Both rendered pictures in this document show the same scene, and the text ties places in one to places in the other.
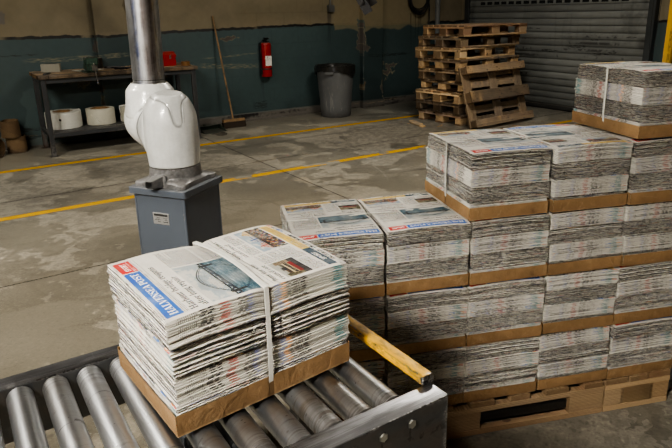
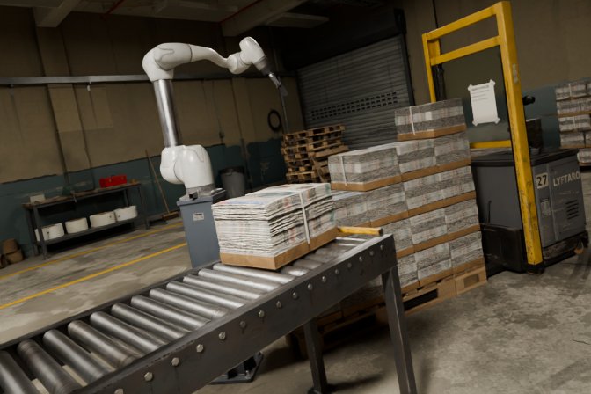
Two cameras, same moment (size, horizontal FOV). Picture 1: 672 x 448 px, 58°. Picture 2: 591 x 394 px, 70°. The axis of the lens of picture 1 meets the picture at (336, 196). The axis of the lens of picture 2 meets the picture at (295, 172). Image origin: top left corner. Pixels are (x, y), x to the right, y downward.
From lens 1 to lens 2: 0.70 m
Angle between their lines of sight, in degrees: 16
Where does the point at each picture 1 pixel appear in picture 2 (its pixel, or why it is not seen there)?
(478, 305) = not seen: hidden behind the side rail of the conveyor
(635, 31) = not seen: hidden behind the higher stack
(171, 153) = (200, 177)
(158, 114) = (191, 156)
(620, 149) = (427, 143)
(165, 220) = (200, 216)
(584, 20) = (375, 117)
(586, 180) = (416, 161)
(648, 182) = (445, 158)
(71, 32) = (49, 172)
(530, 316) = (406, 242)
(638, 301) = (457, 225)
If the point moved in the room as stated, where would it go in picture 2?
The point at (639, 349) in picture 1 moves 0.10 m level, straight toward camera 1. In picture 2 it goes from (465, 253) to (467, 258)
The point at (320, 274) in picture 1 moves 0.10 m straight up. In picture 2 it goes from (320, 187) to (316, 162)
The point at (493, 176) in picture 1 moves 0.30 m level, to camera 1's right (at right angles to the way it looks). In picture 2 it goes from (370, 165) to (416, 156)
